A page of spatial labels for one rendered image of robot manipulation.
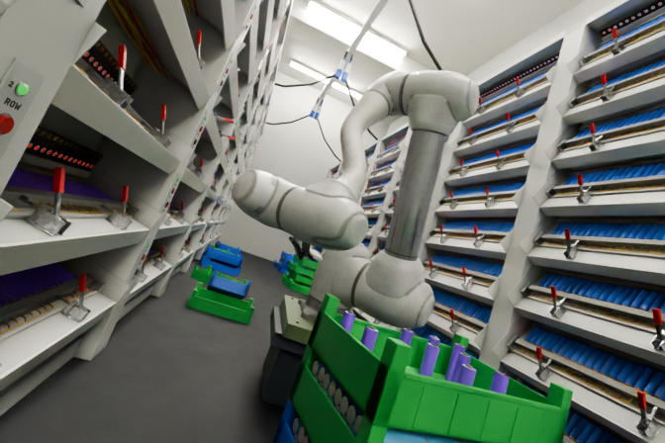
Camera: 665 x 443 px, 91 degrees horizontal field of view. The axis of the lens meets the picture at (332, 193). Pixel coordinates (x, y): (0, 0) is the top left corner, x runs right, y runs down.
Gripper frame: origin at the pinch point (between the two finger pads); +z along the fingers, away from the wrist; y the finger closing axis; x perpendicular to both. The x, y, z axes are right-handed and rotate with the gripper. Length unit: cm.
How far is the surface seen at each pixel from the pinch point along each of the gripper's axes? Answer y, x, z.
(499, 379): 13, -51, -32
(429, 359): 7, -45, -33
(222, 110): -6, 101, 4
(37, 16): 7, -13, -81
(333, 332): 1, -36, -43
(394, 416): 3, -48, -48
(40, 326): -42, -3, -54
